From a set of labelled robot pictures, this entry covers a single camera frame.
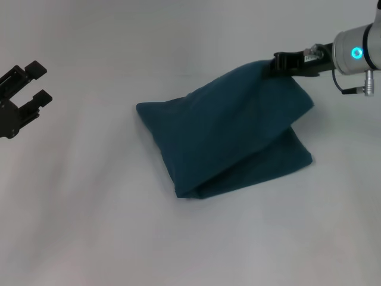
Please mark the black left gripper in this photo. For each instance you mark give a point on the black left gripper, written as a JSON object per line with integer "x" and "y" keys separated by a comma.
{"x": 9, "y": 119}

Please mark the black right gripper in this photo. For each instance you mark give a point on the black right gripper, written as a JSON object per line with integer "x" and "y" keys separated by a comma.
{"x": 317, "y": 65}

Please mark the teal blue shirt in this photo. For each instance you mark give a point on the teal blue shirt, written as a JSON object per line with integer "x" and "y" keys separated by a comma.
{"x": 220, "y": 134}

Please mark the silver metal bolt fitting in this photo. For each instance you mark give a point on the silver metal bolt fitting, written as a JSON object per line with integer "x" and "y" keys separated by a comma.
{"x": 315, "y": 51}

